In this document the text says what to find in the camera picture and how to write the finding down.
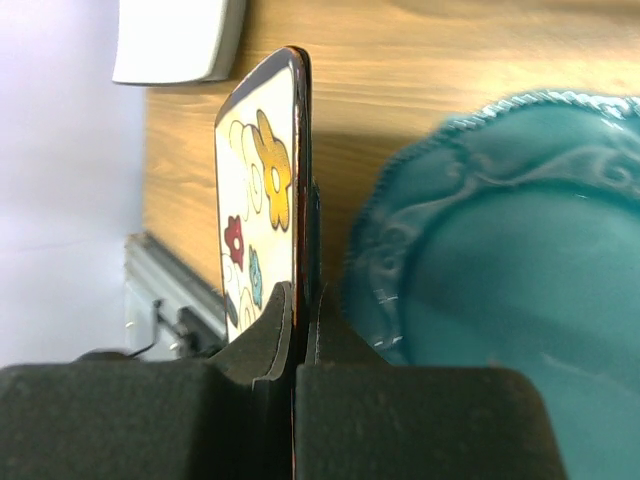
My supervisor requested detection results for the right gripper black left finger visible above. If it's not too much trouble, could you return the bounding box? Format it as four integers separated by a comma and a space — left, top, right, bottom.
1, 283, 294, 479

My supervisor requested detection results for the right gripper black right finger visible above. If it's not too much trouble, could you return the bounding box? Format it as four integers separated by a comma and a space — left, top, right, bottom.
294, 287, 567, 479

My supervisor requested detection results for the teal scalloped plate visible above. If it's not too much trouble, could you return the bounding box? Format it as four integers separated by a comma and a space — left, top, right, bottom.
340, 90, 639, 479

